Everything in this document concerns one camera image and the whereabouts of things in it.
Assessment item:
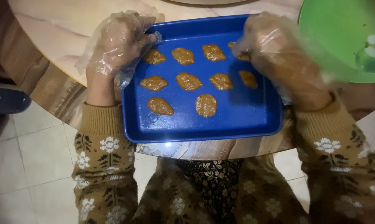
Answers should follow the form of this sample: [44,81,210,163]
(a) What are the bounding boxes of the person's brown floral clothing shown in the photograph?
[137,155,311,224]

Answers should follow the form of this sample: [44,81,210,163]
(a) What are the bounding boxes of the brown dough patty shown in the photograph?
[227,41,252,62]

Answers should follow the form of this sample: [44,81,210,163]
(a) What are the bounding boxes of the person's right hand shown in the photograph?
[232,13,331,108]

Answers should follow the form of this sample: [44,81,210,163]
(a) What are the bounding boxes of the blue plastic tray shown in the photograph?
[121,14,284,144]

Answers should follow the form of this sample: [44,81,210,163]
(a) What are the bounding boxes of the beige round turntable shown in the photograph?
[162,0,260,5]

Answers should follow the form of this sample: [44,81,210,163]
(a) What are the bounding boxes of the person's left hand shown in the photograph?
[85,11,162,79]

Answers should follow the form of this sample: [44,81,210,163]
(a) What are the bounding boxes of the group of brown dough pieces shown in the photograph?
[140,44,259,119]

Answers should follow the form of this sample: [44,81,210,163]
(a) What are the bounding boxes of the green plastic bowl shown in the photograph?
[297,0,375,84]

